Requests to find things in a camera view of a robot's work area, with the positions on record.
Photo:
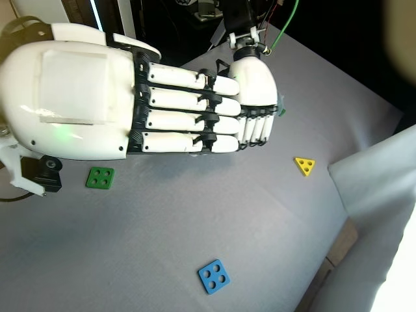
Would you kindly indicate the yellow three-hole triangle block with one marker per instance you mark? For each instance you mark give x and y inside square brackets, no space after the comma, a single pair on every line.
[305,169]

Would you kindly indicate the blue four-hole square block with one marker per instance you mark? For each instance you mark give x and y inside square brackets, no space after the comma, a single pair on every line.
[205,276]

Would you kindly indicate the green two-hole block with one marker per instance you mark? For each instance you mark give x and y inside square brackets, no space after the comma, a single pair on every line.
[282,112]

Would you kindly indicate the white upright panel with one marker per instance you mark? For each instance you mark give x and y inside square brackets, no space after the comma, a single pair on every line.
[65,11]

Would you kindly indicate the grey table cloth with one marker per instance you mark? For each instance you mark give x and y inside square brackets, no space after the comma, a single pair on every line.
[162,227]

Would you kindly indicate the green four-hole square block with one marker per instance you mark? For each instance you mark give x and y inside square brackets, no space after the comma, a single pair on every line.
[92,178]

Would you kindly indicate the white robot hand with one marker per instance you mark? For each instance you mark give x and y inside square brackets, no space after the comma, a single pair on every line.
[255,81]
[74,84]

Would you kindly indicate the white backdrop sheet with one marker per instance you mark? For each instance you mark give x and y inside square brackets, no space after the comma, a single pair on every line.
[373,211]

